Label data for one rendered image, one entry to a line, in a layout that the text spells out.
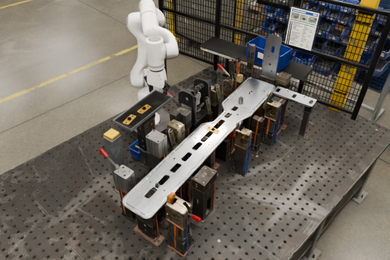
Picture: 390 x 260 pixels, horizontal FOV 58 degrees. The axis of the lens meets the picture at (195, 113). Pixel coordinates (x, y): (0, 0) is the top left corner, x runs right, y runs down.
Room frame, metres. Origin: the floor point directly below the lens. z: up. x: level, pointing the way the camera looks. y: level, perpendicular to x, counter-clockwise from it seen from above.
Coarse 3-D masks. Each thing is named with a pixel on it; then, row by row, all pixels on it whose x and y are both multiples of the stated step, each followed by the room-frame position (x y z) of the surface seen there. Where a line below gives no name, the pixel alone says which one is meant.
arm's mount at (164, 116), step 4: (156, 112) 2.04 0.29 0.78; (160, 112) 2.05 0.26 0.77; (164, 112) 2.05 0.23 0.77; (160, 116) 2.00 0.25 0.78; (164, 116) 2.00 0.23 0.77; (168, 116) 2.01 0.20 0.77; (160, 120) 1.95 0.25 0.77; (164, 120) 1.96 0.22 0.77; (168, 120) 1.96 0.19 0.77; (160, 124) 1.91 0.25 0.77; (164, 124) 1.91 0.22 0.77; (156, 128) 1.87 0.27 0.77; (160, 128) 1.87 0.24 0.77; (164, 128) 1.87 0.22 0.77; (128, 132) 1.89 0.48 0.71; (132, 132) 1.85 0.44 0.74; (136, 132) 1.81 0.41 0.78; (164, 132) 1.86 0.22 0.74; (132, 136) 1.85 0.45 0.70; (136, 136) 1.82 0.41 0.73
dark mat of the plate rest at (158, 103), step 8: (152, 96) 1.71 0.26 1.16; (160, 96) 1.71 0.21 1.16; (168, 96) 1.71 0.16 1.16; (136, 104) 1.63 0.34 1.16; (144, 104) 1.63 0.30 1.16; (152, 104) 1.63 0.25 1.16; (160, 104) 1.63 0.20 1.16; (128, 112) 1.56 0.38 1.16; (136, 112) 1.56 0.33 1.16; (120, 120) 1.49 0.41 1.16; (136, 120) 1.49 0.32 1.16
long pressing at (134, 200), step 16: (256, 80) 2.14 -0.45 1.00; (256, 96) 1.94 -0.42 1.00; (224, 112) 1.76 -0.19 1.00; (240, 112) 1.77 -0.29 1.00; (224, 128) 1.61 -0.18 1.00; (192, 144) 1.47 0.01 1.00; (176, 160) 1.34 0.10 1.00; (192, 160) 1.34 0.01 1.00; (160, 176) 1.22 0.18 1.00; (176, 176) 1.22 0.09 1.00; (128, 192) 1.11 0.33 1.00; (144, 192) 1.12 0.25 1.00; (160, 192) 1.12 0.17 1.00; (128, 208) 1.03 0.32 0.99; (144, 208) 1.02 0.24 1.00
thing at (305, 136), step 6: (312, 102) 1.89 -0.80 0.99; (306, 108) 1.87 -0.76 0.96; (312, 108) 1.87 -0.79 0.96; (306, 114) 1.87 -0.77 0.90; (306, 120) 1.86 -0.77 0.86; (300, 126) 1.88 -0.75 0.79; (306, 126) 1.86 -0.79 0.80; (294, 132) 1.90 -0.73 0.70; (300, 132) 1.87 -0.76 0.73; (306, 138) 1.84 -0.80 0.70
